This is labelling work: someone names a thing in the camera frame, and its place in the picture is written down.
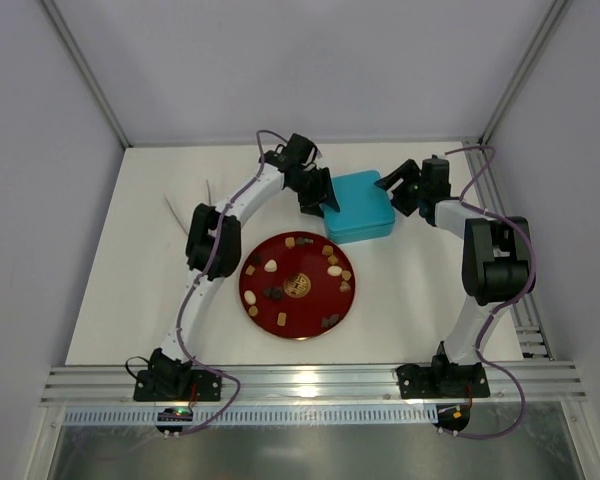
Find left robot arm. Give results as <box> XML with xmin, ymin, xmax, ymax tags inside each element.
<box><xmin>133</xmin><ymin>130</ymin><xmax>340</xmax><ymax>402</ymax></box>

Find aluminium rail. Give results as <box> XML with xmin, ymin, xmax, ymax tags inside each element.
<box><xmin>40</xmin><ymin>361</ymin><xmax>586</xmax><ymax>406</ymax></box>

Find slotted cable duct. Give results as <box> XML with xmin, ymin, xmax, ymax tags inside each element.
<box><xmin>62</xmin><ymin>403</ymin><xmax>438</xmax><ymax>428</ymax></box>

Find metal serving tongs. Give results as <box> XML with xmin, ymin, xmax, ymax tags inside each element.
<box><xmin>163</xmin><ymin>179</ymin><xmax>213</xmax><ymax>234</ymax></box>

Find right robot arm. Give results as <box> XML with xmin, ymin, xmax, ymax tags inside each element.
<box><xmin>375</xmin><ymin>156</ymin><xmax>536</xmax><ymax>399</ymax></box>

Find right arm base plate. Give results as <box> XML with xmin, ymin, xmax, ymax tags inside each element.
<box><xmin>396</xmin><ymin>363</ymin><xmax>491</xmax><ymax>399</ymax></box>

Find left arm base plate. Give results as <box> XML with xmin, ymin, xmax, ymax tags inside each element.
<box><xmin>133</xmin><ymin>370</ymin><xmax>222</xmax><ymax>402</ymax></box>

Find teal tin box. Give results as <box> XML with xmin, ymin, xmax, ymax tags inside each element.
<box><xmin>324</xmin><ymin>218</ymin><xmax>395</xmax><ymax>245</ymax></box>

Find white round chocolate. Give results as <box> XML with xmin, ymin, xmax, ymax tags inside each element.
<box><xmin>244</xmin><ymin>291</ymin><xmax>256</xmax><ymax>305</ymax></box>

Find white oval swirl chocolate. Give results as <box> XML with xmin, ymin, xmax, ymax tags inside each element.
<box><xmin>327</xmin><ymin>266</ymin><xmax>342</xmax><ymax>277</ymax></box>

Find white shell chocolate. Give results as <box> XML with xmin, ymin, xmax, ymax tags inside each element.
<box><xmin>264</xmin><ymin>260</ymin><xmax>277</xmax><ymax>273</ymax></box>

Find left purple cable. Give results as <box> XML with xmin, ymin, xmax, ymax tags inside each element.
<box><xmin>174</xmin><ymin>129</ymin><xmax>242</xmax><ymax>441</ymax></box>

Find teal tin lid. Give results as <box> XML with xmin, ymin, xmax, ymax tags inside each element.
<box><xmin>323</xmin><ymin>170</ymin><xmax>395</xmax><ymax>223</ymax></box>

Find red round plate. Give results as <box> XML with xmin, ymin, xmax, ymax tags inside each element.
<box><xmin>238</xmin><ymin>231</ymin><xmax>356</xmax><ymax>340</ymax></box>

